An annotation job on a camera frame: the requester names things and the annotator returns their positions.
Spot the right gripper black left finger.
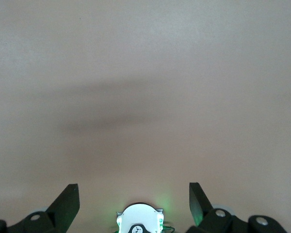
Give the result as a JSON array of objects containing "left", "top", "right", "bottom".
[{"left": 0, "top": 183, "right": 81, "bottom": 233}]

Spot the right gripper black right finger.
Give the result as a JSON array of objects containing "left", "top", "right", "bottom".
[{"left": 185, "top": 182, "right": 288, "bottom": 233}]

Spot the brown table cloth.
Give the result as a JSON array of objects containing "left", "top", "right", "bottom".
[{"left": 0, "top": 0, "right": 291, "bottom": 233}]

